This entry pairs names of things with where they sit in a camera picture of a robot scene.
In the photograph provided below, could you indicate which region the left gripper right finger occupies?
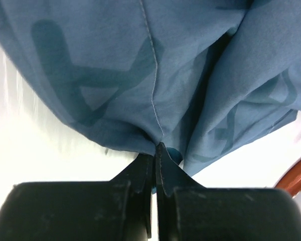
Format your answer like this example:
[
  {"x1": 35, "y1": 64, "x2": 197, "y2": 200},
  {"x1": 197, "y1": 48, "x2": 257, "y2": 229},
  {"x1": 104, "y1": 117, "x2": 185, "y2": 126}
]
[{"x1": 155, "y1": 144, "x2": 301, "y2": 240}]

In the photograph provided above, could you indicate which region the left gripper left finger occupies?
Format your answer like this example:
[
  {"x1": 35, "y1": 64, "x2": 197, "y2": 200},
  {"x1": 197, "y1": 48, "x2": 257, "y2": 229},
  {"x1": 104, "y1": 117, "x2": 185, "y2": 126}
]
[{"x1": 0, "y1": 154, "x2": 154, "y2": 241}]

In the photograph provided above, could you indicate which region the blue letter-print cloth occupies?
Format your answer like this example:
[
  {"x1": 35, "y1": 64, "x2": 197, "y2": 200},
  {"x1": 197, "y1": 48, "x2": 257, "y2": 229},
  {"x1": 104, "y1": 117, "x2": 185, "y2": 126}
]
[{"x1": 0, "y1": 1, "x2": 301, "y2": 175}]

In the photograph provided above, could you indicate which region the red plastic plate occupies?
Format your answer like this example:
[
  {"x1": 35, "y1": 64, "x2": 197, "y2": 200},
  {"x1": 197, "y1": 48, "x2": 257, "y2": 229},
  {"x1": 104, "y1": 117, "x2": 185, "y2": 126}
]
[{"x1": 275, "y1": 159, "x2": 301, "y2": 197}]

